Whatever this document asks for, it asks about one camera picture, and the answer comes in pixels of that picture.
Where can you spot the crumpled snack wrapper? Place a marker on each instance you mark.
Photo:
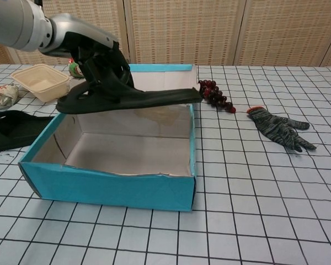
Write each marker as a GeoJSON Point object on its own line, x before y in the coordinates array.
{"type": "Point", "coordinates": [5, 95]}

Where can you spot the green chips can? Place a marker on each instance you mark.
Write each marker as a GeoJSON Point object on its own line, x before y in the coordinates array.
{"type": "Point", "coordinates": [74, 70]}

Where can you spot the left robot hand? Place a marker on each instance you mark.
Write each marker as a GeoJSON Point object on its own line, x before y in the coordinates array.
{"type": "Point", "coordinates": [77, 30]}

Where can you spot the blue checked tablecloth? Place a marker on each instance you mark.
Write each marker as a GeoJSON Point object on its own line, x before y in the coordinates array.
{"type": "Point", "coordinates": [264, 207]}

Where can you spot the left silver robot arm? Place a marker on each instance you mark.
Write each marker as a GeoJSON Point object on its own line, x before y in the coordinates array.
{"type": "Point", "coordinates": [13, 25]}

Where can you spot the dark red grape bunch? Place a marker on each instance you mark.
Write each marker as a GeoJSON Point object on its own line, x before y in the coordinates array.
{"type": "Point", "coordinates": [215, 96]}

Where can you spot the black rubber slipper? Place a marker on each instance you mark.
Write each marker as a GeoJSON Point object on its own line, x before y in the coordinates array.
{"type": "Point", "coordinates": [160, 98]}
{"type": "Point", "coordinates": [19, 132]}

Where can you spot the grey knit work glove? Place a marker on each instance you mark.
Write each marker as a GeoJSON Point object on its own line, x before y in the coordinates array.
{"type": "Point", "coordinates": [273, 127]}

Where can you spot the blue cardboard shoe box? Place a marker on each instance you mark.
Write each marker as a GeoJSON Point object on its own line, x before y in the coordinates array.
{"type": "Point", "coordinates": [99, 187]}

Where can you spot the beige disposable food container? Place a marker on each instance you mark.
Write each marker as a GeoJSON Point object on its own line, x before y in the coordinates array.
{"type": "Point", "coordinates": [44, 91]}

